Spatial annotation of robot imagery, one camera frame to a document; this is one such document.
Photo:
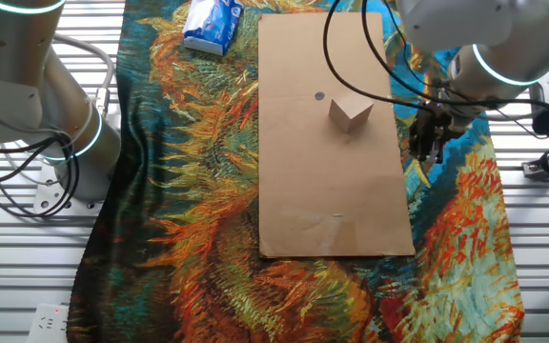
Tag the light wooden block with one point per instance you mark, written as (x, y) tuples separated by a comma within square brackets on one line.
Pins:
[(351, 112)]

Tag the white power strip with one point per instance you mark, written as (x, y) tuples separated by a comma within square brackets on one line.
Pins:
[(48, 326)]

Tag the brown cardboard sheet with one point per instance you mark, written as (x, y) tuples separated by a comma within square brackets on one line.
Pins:
[(303, 190)]

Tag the blue tissue pack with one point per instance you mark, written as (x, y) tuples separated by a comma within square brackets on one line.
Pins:
[(212, 24)]

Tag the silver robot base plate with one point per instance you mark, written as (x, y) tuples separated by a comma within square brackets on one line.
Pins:
[(46, 195)]

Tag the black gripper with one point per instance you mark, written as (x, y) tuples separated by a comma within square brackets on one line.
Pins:
[(434, 126)]

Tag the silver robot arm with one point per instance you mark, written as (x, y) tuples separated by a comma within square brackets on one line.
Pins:
[(79, 143)]

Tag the sunflower painting print cloth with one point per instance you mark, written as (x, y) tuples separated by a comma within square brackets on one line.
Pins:
[(198, 190)]

